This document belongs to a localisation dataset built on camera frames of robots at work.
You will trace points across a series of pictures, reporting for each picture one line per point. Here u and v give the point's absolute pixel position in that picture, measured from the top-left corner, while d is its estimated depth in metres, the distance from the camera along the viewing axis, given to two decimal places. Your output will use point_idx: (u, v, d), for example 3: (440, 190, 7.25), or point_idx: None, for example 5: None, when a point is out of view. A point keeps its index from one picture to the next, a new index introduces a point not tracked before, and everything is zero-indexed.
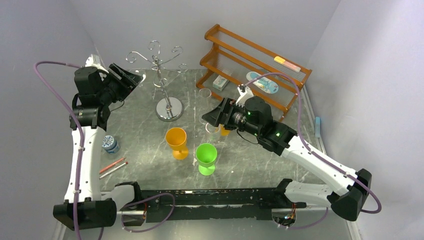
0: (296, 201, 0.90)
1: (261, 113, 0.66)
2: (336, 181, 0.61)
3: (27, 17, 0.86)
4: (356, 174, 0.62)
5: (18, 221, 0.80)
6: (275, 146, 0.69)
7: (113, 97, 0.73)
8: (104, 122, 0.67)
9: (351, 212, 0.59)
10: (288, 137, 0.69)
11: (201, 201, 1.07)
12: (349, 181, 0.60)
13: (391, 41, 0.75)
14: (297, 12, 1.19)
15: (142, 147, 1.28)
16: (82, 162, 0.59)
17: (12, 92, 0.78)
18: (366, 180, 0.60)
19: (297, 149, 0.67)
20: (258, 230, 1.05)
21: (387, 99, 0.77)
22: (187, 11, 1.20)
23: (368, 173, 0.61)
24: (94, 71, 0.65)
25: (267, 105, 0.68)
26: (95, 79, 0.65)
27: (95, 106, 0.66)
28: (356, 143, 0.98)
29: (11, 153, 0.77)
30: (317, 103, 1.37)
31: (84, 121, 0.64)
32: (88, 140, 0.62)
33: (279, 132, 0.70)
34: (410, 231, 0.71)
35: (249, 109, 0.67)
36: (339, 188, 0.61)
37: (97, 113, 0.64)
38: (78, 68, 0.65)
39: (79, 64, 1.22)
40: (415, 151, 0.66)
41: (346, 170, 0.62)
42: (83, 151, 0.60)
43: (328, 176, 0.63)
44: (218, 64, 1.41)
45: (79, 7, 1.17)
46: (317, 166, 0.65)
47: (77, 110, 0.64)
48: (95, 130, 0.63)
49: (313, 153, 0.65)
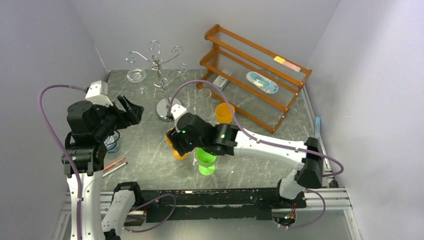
0: (294, 196, 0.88)
1: (193, 125, 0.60)
2: (291, 159, 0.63)
3: (27, 17, 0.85)
4: (305, 145, 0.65)
5: (19, 222, 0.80)
6: (224, 148, 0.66)
7: (110, 130, 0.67)
8: (100, 162, 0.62)
9: (315, 181, 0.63)
10: (234, 134, 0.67)
11: (201, 201, 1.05)
12: (301, 154, 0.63)
13: (390, 42, 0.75)
14: (297, 12, 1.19)
15: (142, 147, 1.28)
16: (82, 215, 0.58)
17: (12, 93, 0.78)
18: (316, 147, 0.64)
19: (245, 143, 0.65)
20: (258, 229, 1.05)
21: (387, 100, 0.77)
22: (187, 11, 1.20)
23: (314, 139, 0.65)
24: (89, 107, 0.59)
25: (194, 116, 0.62)
26: (90, 116, 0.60)
27: (91, 144, 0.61)
28: (356, 144, 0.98)
29: (11, 154, 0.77)
30: (317, 103, 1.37)
31: (79, 165, 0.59)
32: (85, 189, 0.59)
33: (223, 133, 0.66)
34: (409, 232, 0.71)
35: (180, 128, 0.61)
36: (296, 163, 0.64)
37: (92, 155, 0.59)
38: (72, 104, 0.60)
39: (79, 64, 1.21)
40: (415, 151, 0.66)
41: (295, 145, 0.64)
42: (81, 201, 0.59)
43: (282, 156, 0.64)
44: (218, 64, 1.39)
45: (79, 7, 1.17)
46: (271, 151, 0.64)
47: (71, 151, 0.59)
48: (92, 176, 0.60)
49: (261, 141, 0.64)
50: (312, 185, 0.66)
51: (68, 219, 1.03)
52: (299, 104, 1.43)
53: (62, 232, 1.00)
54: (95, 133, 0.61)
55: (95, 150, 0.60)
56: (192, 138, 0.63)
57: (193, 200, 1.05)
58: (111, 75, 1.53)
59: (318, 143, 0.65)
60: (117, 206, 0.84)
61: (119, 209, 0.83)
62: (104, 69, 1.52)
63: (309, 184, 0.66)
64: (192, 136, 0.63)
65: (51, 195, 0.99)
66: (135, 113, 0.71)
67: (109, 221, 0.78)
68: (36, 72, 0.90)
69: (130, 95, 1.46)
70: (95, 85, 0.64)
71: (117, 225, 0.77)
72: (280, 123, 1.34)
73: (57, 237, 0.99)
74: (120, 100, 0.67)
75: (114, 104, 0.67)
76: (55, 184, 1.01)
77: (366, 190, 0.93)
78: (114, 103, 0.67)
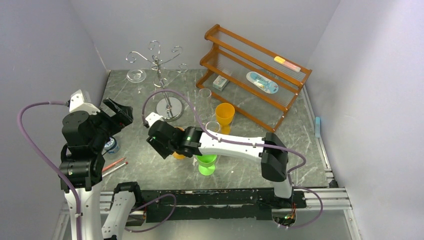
0: (289, 194, 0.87)
1: (160, 131, 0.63)
2: (249, 154, 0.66)
3: (27, 17, 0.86)
4: (263, 140, 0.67)
5: (19, 222, 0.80)
6: (193, 150, 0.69)
7: (104, 138, 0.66)
8: (97, 175, 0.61)
9: (277, 174, 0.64)
10: (199, 136, 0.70)
11: (201, 201, 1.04)
12: (258, 149, 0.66)
13: (389, 43, 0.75)
14: (297, 12, 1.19)
15: (142, 147, 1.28)
16: (82, 229, 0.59)
17: (12, 92, 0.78)
18: (274, 142, 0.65)
19: (208, 143, 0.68)
20: (258, 229, 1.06)
21: (387, 100, 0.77)
22: (187, 10, 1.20)
23: (270, 133, 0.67)
24: (85, 118, 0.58)
25: (163, 122, 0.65)
26: (85, 128, 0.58)
27: (87, 157, 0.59)
28: (357, 144, 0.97)
29: (11, 153, 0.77)
30: (317, 103, 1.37)
31: (76, 179, 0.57)
32: (84, 204, 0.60)
33: (189, 136, 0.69)
34: (409, 231, 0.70)
35: (149, 134, 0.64)
36: (255, 158, 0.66)
37: (90, 168, 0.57)
38: (67, 115, 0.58)
39: (79, 63, 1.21)
40: (415, 150, 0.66)
41: (253, 141, 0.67)
42: (81, 216, 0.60)
43: (241, 152, 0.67)
44: (218, 64, 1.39)
45: (79, 7, 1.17)
46: (230, 148, 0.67)
47: (67, 165, 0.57)
48: (90, 191, 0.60)
49: (222, 139, 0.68)
50: (279, 178, 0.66)
51: (68, 219, 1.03)
52: (299, 104, 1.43)
53: (62, 232, 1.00)
54: (91, 145, 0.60)
55: (93, 163, 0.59)
56: (163, 143, 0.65)
57: (193, 200, 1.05)
58: (111, 75, 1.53)
59: (275, 136, 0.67)
60: (117, 210, 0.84)
61: (119, 213, 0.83)
62: (104, 69, 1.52)
63: (274, 178, 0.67)
64: (162, 141, 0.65)
65: (51, 195, 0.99)
66: (126, 113, 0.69)
67: (110, 226, 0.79)
68: (36, 72, 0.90)
69: (130, 95, 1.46)
70: (76, 95, 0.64)
71: (118, 230, 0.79)
72: (280, 123, 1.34)
73: (57, 237, 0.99)
74: (107, 103, 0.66)
75: (101, 111, 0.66)
76: (55, 184, 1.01)
77: (366, 191, 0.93)
78: (102, 109, 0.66)
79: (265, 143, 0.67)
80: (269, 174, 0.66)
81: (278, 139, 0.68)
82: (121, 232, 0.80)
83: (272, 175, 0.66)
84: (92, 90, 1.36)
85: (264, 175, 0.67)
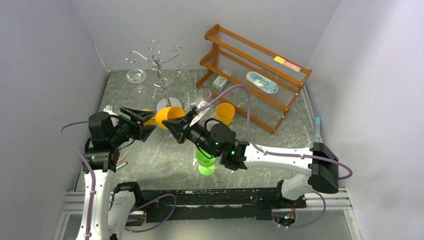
0: (297, 197, 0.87)
1: (229, 143, 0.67)
2: (298, 166, 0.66)
3: (26, 17, 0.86)
4: (311, 151, 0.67)
5: (19, 222, 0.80)
6: (236, 164, 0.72)
7: (123, 137, 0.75)
8: (114, 165, 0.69)
9: (329, 186, 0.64)
10: (243, 150, 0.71)
11: (201, 201, 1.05)
12: (307, 161, 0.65)
13: (390, 42, 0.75)
14: (297, 12, 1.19)
15: (142, 147, 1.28)
16: (93, 208, 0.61)
17: (12, 93, 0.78)
18: (324, 153, 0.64)
19: (253, 156, 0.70)
20: (258, 229, 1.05)
21: (388, 100, 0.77)
22: (188, 10, 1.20)
23: (319, 144, 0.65)
24: (107, 116, 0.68)
25: (231, 132, 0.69)
26: (106, 124, 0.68)
27: (107, 148, 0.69)
28: (357, 144, 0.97)
29: (11, 154, 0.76)
30: (317, 103, 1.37)
31: (95, 165, 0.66)
32: (99, 183, 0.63)
33: (234, 150, 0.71)
34: (410, 232, 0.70)
35: (217, 139, 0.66)
36: (304, 170, 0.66)
37: (108, 158, 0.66)
38: (92, 114, 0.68)
39: (79, 63, 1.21)
40: (415, 150, 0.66)
41: (301, 152, 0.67)
42: (94, 194, 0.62)
43: (289, 164, 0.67)
44: (218, 64, 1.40)
45: (79, 7, 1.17)
46: (277, 160, 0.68)
47: (89, 154, 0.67)
48: (106, 173, 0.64)
49: (268, 152, 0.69)
50: (329, 189, 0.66)
51: (68, 219, 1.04)
52: (299, 104, 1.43)
53: (63, 232, 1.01)
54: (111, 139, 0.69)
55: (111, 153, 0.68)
56: (217, 148, 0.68)
57: (193, 200, 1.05)
58: (111, 75, 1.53)
59: (324, 146, 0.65)
60: (117, 208, 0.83)
61: (120, 211, 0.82)
62: (104, 69, 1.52)
63: (324, 189, 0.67)
64: (219, 147, 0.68)
65: (52, 195, 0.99)
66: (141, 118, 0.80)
67: (110, 225, 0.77)
68: (36, 72, 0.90)
69: (130, 96, 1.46)
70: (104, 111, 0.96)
71: (118, 229, 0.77)
72: (280, 123, 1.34)
73: (57, 237, 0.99)
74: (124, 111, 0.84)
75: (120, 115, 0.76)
76: (55, 185, 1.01)
77: (366, 191, 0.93)
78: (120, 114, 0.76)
79: (314, 154, 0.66)
80: (321, 186, 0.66)
81: (327, 148, 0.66)
82: (121, 229, 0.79)
83: (324, 187, 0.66)
84: (92, 90, 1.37)
85: (315, 187, 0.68)
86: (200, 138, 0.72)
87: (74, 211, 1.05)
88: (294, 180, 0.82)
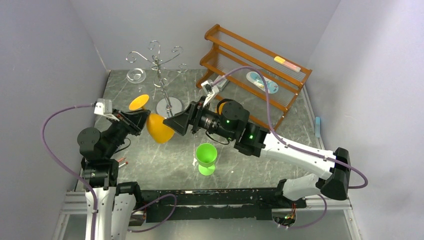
0: (296, 199, 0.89)
1: (241, 121, 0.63)
2: (318, 167, 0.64)
3: (26, 17, 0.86)
4: (334, 154, 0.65)
5: (20, 222, 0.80)
6: (252, 149, 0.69)
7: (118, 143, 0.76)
8: (115, 178, 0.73)
9: (341, 193, 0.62)
10: (262, 136, 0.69)
11: (201, 201, 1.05)
12: (329, 164, 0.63)
13: (390, 42, 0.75)
14: (297, 11, 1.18)
15: (142, 147, 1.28)
16: (95, 224, 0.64)
17: (12, 92, 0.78)
18: (345, 158, 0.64)
19: (273, 146, 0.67)
20: (259, 229, 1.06)
21: (388, 100, 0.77)
22: (188, 10, 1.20)
23: (344, 150, 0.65)
24: (97, 138, 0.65)
25: (244, 110, 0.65)
26: (97, 144, 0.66)
27: (105, 164, 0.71)
28: (357, 144, 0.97)
29: (10, 154, 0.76)
30: (317, 102, 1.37)
31: (96, 181, 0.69)
32: (100, 202, 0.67)
33: (252, 134, 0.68)
34: (411, 232, 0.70)
35: (228, 116, 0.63)
36: (323, 172, 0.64)
37: (109, 175, 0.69)
38: (79, 136, 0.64)
39: (78, 63, 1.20)
40: (416, 151, 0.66)
41: (324, 154, 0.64)
42: (96, 213, 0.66)
43: (310, 164, 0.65)
44: (218, 64, 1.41)
45: (78, 7, 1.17)
46: (296, 156, 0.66)
47: (89, 171, 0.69)
48: (107, 191, 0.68)
49: (289, 146, 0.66)
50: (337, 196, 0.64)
51: (68, 219, 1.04)
52: (299, 104, 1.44)
53: (62, 232, 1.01)
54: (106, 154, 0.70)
55: (110, 169, 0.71)
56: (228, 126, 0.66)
57: (194, 200, 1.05)
58: (111, 75, 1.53)
59: (347, 155, 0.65)
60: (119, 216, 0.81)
61: (122, 219, 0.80)
62: (104, 69, 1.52)
63: (333, 196, 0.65)
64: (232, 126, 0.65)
65: (51, 195, 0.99)
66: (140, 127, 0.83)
67: (113, 234, 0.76)
68: (36, 71, 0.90)
69: (130, 96, 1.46)
70: (100, 105, 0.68)
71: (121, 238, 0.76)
72: (280, 123, 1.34)
73: (57, 237, 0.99)
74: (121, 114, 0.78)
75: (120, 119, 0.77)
76: (55, 184, 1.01)
77: (366, 191, 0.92)
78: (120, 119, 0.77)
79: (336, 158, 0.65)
80: (333, 193, 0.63)
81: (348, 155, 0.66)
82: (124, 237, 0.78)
83: (334, 194, 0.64)
84: (92, 90, 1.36)
85: (322, 190, 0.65)
86: (212, 123, 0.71)
87: (74, 212, 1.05)
88: (299, 181, 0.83)
